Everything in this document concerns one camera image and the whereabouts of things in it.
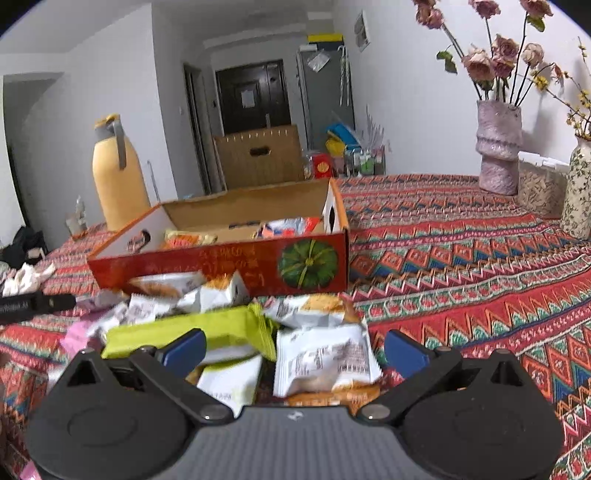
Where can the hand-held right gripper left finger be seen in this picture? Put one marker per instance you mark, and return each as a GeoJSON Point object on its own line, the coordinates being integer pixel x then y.
{"type": "Point", "coordinates": [184, 353]}

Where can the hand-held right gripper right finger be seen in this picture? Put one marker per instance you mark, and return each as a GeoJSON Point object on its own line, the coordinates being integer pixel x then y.
{"type": "Point", "coordinates": [406, 353]}

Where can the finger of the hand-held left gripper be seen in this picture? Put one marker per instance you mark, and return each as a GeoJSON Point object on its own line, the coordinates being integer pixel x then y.
{"type": "Point", "coordinates": [55, 302]}

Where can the green snack packet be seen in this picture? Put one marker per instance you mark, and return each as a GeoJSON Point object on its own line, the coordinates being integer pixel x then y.
{"type": "Point", "coordinates": [221, 325]}

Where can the pile of snack packets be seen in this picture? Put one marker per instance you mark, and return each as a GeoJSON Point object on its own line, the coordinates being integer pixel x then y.
{"type": "Point", "coordinates": [152, 286]}

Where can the white snack packet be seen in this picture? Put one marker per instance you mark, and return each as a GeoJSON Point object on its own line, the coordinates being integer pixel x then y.
{"type": "Point", "coordinates": [323, 355]}

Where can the red pumpkin print cardboard box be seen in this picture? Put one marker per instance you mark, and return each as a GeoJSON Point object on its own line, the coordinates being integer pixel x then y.
{"type": "Point", "coordinates": [221, 272]}

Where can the white cloth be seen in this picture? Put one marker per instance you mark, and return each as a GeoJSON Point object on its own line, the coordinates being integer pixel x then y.
{"type": "Point", "coordinates": [25, 279]}

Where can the black clothes pile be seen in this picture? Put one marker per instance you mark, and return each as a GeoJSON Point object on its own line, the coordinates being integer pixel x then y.
{"type": "Point", "coordinates": [23, 244]}

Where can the glass cup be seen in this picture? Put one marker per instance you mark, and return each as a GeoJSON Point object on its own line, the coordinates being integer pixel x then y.
{"type": "Point", "coordinates": [76, 224]}

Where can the yellow thermos bottle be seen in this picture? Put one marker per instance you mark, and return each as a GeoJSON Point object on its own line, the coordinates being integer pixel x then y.
{"type": "Point", "coordinates": [117, 194]}

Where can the white mop pole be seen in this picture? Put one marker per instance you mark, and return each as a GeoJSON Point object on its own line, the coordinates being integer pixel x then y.
{"type": "Point", "coordinates": [150, 180]}

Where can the red orange snack packet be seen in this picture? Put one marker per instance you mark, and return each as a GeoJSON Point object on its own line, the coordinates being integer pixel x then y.
{"type": "Point", "coordinates": [291, 227]}

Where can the metal storage cart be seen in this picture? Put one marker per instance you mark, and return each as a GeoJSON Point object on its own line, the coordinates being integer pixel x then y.
{"type": "Point", "coordinates": [364, 161]}

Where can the red gift box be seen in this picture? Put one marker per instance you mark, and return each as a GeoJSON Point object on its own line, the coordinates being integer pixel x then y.
{"type": "Point", "coordinates": [322, 167]}

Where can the woven basket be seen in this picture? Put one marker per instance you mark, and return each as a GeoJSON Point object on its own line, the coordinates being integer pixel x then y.
{"type": "Point", "coordinates": [540, 191]}

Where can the wooden chair back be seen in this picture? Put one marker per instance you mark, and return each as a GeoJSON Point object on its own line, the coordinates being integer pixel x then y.
{"type": "Point", "coordinates": [277, 161]}

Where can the yellow plastic bag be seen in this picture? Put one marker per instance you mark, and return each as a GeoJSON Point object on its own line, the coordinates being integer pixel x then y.
{"type": "Point", "coordinates": [334, 147]}

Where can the pink ceramic vase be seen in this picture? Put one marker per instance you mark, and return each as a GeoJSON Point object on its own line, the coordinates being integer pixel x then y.
{"type": "Point", "coordinates": [498, 152]}

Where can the pale decorative grass stems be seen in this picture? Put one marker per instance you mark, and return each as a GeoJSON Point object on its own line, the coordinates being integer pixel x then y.
{"type": "Point", "coordinates": [376, 134]}

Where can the blue plastic dustpan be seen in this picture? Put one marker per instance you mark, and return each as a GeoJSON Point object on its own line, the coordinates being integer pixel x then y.
{"type": "Point", "coordinates": [341, 131]}

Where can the floral patterned vase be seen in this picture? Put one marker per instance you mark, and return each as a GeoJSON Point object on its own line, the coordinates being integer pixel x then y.
{"type": "Point", "coordinates": [579, 194]}

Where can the dark door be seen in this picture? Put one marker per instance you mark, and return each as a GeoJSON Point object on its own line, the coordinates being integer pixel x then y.
{"type": "Point", "coordinates": [231, 106]}

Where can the grey refrigerator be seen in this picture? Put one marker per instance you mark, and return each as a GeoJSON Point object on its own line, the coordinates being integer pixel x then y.
{"type": "Point", "coordinates": [323, 106]}

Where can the white paper notice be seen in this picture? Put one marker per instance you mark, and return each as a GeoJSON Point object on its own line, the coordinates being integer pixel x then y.
{"type": "Point", "coordinates": [248, 98]}

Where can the white umbrella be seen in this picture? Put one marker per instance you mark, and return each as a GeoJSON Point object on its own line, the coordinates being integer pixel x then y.
{"type": "Point", "coordinates": [342, 74]}

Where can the dried pink roses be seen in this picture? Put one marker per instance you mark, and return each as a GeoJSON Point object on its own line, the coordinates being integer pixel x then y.
{"type": "Point", "coordinates": [478, 64]}

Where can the clear plastic bag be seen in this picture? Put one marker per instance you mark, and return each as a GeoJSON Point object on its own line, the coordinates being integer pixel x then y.
{"type": "Point", "coordinates": [318, 61]}

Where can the yellow blossom branches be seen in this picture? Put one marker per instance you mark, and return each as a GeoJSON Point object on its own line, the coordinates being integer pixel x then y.
{"type": "Point", "coordinates": [585, 102]}

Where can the yellow box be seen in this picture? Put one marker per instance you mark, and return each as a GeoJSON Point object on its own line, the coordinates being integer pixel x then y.
{"type": "Point", "coordinates": [325, 38]}

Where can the wall poster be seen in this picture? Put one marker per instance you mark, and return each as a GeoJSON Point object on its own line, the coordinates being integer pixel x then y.
{"type": "Point", "coordinates": [362, 32]}

